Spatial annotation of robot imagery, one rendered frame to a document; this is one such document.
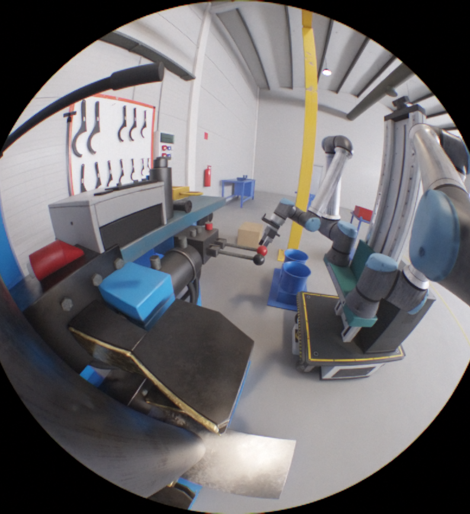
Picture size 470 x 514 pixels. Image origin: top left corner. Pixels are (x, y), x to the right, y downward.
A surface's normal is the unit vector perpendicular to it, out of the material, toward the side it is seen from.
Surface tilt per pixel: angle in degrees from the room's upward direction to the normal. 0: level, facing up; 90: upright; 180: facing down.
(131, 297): 0
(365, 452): 0
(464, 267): 101
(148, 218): 90
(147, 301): 90
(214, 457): 0
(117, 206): 90
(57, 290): 90
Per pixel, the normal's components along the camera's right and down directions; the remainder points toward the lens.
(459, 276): -0.74, 0.58
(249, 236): -0.28, 0.46
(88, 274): 0.95, 0.19
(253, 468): 0.06, -0.87
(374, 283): -0.77, 0.27
